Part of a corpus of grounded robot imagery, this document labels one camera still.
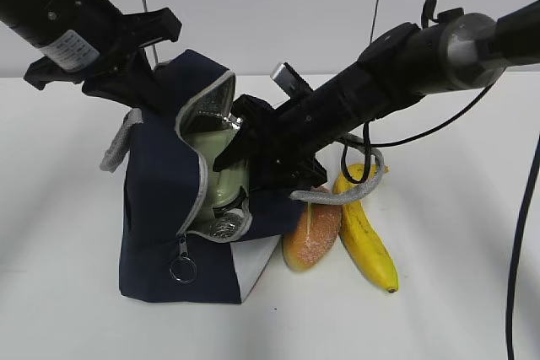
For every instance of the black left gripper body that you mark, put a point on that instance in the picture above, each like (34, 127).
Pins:
(78, 54)

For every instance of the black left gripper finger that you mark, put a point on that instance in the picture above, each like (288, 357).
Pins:
(131, 83)

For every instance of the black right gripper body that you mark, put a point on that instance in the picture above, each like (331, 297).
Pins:
(285, 141)

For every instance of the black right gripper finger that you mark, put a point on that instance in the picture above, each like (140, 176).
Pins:
(239, 149)

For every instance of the green lidded glass container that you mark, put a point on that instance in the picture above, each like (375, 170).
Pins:
(226, 183)

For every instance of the navy insulated lunch bag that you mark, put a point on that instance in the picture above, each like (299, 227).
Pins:
(166, 255)

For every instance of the brown bread roll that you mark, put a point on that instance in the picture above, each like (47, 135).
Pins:
(314, 236)

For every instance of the yellow banana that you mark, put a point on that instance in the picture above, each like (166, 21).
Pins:
(366, 248)

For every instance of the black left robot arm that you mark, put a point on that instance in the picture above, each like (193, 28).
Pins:
(38, 21)

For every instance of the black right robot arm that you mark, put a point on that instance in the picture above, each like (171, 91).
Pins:
(447, 51)

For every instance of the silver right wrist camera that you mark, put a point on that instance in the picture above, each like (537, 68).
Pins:
(290, 81)

